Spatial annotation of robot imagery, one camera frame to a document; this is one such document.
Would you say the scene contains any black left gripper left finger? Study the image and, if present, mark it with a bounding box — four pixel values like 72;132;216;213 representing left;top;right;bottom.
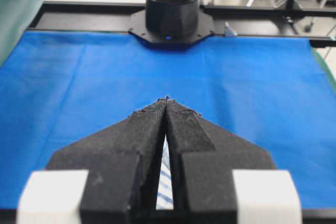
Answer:
16;97;167;224

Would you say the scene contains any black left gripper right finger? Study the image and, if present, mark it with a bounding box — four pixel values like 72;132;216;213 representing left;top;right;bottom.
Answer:
165;98;302;224

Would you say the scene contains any white blue striped towel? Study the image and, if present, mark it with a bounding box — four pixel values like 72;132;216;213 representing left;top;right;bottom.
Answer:
156;139;174;210

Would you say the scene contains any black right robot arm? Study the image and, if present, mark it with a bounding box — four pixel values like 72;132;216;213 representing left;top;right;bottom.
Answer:
129;0;214;49

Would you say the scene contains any blue table cloth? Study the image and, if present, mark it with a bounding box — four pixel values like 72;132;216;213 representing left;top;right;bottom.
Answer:
1;31;335;208

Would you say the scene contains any green backdrop sheet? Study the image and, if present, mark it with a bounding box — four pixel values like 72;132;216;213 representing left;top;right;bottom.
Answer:
1;0;43;64

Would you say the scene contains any black table frame rail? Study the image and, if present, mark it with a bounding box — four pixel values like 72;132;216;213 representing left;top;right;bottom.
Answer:
28;2;335;47

